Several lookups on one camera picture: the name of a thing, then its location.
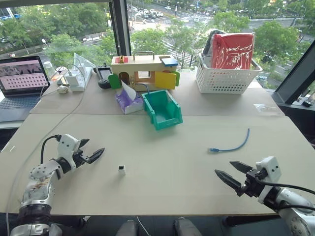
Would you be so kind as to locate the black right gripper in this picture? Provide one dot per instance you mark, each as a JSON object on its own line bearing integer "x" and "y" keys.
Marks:
{"x": 253, "y": 185}

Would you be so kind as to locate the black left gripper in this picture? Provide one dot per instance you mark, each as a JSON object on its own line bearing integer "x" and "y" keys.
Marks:
{"x": 81, "y": 157}

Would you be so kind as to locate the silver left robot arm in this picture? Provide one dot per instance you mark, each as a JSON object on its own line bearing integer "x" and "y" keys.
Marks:
{"x": 39, "y": 183}

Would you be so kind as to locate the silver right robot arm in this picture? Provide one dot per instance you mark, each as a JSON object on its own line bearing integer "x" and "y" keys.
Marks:
{"x": 295, "y": 206}

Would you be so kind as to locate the small white adapter block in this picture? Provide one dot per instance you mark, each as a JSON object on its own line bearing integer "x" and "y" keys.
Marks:
{"x": 121, "y": 170}

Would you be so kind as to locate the purple tissue pack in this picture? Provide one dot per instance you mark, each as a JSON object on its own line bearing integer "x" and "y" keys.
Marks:
{"x": 128, "y": 100}

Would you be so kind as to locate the white power adapter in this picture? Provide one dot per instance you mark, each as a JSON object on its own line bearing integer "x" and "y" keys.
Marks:
{"x": 71, "y": 80}

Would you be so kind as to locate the clear plastic bag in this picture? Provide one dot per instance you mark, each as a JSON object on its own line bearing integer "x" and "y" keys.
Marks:
{"x": 264, "y": 107}

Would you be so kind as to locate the black handheld remote controller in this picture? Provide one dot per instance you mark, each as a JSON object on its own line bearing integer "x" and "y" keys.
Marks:
{"x": 104, "y": 75}

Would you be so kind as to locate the white power strip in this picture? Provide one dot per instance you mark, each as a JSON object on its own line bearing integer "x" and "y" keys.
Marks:
{"x": 80, "y": 71}

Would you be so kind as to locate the green plastic storage bin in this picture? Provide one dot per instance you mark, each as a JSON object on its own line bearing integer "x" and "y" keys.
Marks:
{"x": 169, "y": 121}

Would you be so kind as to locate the clear plastic bottle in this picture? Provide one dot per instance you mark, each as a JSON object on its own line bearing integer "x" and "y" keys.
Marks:
{"x": 50, "y": 70}

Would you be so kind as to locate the white perforated plastic basket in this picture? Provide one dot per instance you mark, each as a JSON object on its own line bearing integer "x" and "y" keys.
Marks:
{"x": 226, "y": 79}

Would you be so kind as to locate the open laptop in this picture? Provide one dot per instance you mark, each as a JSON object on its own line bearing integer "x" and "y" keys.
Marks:
{"x": 19, "y": 83}

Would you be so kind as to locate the wooden lock activity box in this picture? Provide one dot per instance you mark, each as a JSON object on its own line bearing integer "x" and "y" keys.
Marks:
{"x": 142, "y": 65}

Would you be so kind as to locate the small black device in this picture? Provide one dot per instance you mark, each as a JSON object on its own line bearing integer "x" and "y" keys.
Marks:
{"x": 307, "y": 103}

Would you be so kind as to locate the dark slanted window beam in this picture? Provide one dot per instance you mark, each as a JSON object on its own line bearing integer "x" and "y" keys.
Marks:
{"x": 295, "y": 78}

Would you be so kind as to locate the red bag in plastic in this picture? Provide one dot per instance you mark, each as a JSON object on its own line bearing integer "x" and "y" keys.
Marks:
{"x": 233, "y": 52}

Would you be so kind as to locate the dark grey flat item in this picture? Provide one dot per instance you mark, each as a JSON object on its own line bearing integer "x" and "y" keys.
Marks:
{"x": 209, "y": 43}

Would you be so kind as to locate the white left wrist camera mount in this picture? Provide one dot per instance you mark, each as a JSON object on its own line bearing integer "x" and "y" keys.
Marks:
{"x": 67, "y": 147}

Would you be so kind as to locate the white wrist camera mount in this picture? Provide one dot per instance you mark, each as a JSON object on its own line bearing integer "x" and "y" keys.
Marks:
{"x": 67, "y": 147}
{"x": 270, "y": 168}

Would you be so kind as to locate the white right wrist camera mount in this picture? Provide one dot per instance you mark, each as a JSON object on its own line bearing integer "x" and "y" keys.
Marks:
{"x": 270, "y": 168}

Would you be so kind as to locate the dark window frame pillar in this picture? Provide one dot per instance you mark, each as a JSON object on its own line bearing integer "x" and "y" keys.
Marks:
{"x": 120, "y": 27}

